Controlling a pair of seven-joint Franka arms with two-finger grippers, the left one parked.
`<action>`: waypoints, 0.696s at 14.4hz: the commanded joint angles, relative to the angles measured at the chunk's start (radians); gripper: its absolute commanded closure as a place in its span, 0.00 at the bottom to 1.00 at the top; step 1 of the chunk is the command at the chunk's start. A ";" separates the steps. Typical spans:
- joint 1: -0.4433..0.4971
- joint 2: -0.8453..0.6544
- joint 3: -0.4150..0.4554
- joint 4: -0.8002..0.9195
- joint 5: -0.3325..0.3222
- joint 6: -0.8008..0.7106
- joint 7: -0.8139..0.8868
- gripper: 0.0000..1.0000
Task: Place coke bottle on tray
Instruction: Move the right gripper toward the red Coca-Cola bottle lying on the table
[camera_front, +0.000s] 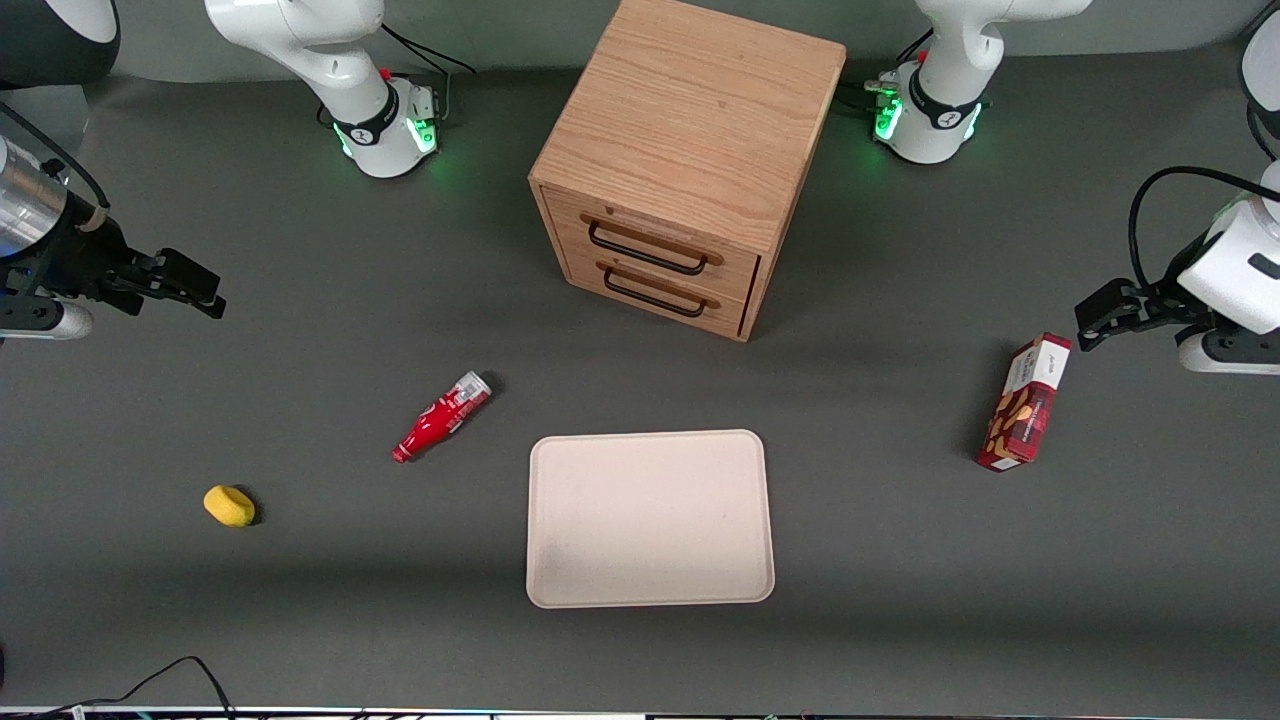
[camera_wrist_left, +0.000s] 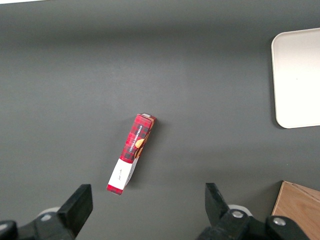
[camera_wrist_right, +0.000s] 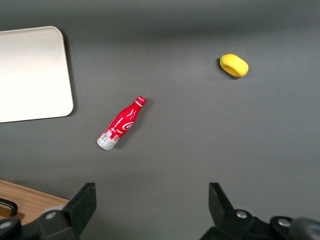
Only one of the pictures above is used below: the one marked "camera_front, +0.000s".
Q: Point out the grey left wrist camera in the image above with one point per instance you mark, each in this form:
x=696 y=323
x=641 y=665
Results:
x=1235 y=352

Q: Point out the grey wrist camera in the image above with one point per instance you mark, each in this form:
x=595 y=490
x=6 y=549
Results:
x=45 y=320
x=1235 y=352

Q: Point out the red snack box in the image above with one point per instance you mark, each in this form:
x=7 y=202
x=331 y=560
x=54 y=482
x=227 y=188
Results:
x=1022 y=410

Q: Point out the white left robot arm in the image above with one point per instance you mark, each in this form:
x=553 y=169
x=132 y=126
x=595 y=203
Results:
x=940 y=120

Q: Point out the wooden drawer cabinet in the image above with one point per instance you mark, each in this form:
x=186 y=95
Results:
x=690 y=110

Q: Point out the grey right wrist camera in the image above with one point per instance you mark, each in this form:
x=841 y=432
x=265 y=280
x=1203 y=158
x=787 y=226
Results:
x=45 y=320

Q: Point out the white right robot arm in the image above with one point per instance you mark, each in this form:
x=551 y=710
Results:
x=330 y=50

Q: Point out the beige plastic tray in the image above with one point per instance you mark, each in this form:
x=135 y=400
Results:
x=650 y=520

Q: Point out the red coke bottle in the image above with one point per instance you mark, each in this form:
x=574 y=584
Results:
x=440 y=418

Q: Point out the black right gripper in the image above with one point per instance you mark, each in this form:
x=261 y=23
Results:
x=88 y=255

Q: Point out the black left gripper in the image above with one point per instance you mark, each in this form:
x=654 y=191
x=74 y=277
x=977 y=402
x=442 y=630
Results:
x=1150 y=305

